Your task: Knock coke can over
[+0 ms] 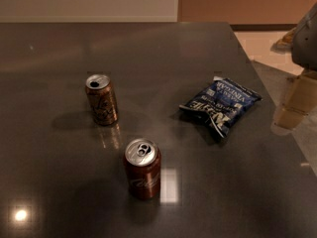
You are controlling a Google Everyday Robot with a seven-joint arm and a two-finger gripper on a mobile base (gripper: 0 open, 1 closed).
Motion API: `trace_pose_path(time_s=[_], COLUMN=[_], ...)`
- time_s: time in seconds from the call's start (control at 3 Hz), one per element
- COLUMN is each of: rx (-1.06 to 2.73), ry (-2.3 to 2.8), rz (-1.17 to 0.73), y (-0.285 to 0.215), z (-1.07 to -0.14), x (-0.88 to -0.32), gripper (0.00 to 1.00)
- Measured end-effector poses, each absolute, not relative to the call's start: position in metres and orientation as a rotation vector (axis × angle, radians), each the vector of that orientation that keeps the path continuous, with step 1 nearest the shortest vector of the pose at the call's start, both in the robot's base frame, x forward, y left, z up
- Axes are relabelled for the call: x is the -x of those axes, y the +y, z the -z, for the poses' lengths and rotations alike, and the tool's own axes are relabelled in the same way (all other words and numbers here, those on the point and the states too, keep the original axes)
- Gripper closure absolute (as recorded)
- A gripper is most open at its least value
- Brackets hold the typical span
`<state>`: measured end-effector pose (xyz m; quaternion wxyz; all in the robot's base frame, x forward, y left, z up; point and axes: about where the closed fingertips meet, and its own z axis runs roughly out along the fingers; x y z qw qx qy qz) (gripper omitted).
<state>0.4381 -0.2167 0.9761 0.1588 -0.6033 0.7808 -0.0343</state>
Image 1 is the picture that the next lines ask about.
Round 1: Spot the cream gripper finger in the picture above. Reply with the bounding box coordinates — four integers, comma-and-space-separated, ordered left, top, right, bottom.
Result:
273, 70, 317, 130

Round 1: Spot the red coke can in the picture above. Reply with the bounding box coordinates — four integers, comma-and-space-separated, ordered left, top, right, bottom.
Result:
123, 138, 161, 200

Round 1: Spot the orange LaCroix can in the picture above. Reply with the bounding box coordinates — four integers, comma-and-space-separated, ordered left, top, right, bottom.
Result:
85, 74, 118, 126

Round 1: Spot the blue chip bag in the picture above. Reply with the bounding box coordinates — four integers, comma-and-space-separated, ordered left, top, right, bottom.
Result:
179, 76, 262, 138

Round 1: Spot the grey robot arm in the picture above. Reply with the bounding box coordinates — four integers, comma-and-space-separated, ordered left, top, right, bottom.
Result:
273, 4, 317, 130

